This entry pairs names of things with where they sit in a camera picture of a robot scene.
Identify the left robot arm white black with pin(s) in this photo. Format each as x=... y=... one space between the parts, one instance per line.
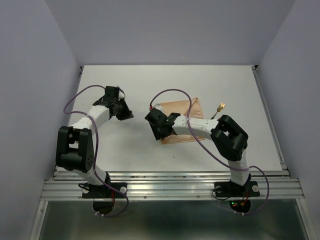
x=77 y=144

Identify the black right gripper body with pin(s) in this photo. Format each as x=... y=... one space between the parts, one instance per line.
x=157 y=133

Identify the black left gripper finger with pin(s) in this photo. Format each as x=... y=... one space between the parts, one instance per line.
x=125 y=112
x=118 y=112

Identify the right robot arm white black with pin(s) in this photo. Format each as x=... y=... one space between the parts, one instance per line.
x=230 y=140

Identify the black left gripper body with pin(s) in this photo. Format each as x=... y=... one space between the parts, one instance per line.
x=120 y=99

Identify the gold fork black handle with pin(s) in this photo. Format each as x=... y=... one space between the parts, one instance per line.
x=218 y=110

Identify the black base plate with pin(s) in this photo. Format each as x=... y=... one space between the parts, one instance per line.
x=228 y=189
x=90 y=191

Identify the aluminium rail frame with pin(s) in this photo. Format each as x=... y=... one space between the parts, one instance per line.
x=178 y=205

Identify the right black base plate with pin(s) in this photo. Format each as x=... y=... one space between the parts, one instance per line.
x=228 y=189

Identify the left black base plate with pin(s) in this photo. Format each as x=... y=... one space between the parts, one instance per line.
x=90 y=191

